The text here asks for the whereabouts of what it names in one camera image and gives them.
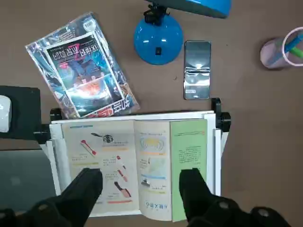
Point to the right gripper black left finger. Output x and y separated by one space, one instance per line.
78 189

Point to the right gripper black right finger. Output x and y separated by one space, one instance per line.
194 194

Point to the green-covered illustrated book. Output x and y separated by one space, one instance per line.
151 153

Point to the blue desk lamp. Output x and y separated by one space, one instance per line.
158 40

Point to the white folding book stand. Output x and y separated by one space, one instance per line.
55 134

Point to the grey closed laptop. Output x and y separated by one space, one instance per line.
21 175

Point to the black mouse pad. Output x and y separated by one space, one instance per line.
26 111

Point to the white computer mouse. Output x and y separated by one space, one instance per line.
4 113

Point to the comic magazine in plastic sleeve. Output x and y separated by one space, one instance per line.
80 71

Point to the black folding phone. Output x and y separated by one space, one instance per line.
196 71

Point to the pink mesh pen cup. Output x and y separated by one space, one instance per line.
270 54

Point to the green marker pen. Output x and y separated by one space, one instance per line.
298 52

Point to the blue marker pen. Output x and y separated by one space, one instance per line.
292 43

